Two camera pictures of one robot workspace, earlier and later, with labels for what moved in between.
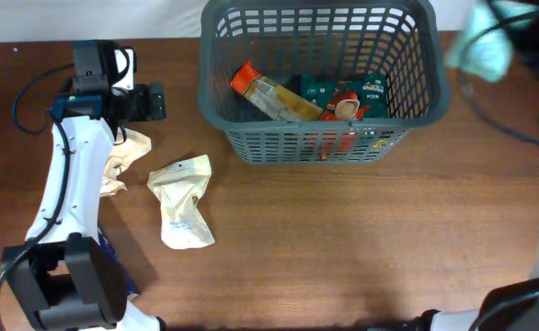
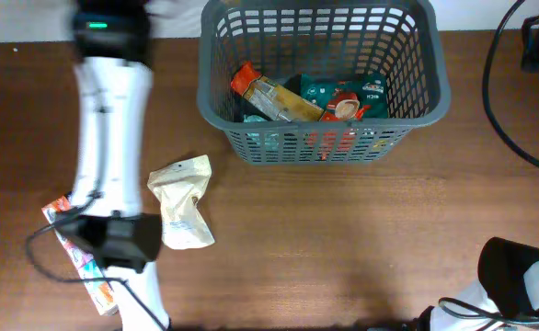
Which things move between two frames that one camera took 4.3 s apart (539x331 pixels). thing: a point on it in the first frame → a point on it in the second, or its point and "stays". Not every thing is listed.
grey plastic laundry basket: [402, 39] stays
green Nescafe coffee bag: [348, 96] stays
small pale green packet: [490, 53] → [269, 141]
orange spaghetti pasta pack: [274, 100] stays
